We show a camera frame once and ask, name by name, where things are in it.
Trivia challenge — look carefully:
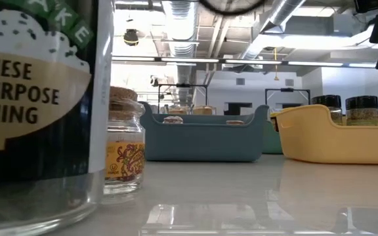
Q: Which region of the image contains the ribbed silver ceiling duct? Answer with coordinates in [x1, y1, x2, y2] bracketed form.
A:
[161, 0, 199, 103]

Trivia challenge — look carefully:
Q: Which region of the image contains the yellow plastic bin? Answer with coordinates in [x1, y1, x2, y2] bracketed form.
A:
[270, 104, 378, 166]

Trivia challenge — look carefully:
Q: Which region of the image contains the tan-lid furikake glass jar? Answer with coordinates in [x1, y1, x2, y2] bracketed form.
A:
[167, 104, 190, 115]
[192, 105, 217, 115]
[0, 0, 115, 236]

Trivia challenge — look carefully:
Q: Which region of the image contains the smooth silver ceiling duct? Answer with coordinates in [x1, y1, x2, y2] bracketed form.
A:
[260, 0, 308, 34]

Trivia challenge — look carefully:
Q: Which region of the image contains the long ceiling light strip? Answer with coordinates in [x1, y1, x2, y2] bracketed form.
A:
[112, 56, 378, 69]

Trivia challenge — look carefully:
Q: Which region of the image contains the black-lid glass spice jar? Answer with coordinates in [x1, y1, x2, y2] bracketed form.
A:
[345, 95, 378, 127]
[310, 94, 343, 127]

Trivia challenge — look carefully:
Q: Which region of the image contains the black gantry frame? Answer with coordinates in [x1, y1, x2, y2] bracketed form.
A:
[264, 87, 312, 106]
[157, 83, 209, 114]

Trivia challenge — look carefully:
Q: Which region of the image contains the black hanging dome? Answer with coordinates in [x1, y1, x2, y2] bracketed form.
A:
[123, 28, 140, 47]

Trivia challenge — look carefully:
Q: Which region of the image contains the yellow-lid brown seasoning can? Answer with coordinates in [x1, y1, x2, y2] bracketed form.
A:
[269, 112, 280, 132]

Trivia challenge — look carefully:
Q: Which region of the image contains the slate blue plastic bin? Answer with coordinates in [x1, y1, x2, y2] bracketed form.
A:
[138, 101, 270, 163]

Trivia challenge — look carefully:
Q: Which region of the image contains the black desk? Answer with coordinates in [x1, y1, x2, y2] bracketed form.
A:
[224, 102, 253, 116]

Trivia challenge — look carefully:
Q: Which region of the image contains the teal green plastic bin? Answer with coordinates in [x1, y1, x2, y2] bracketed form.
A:
[261, 119, 284, 155]

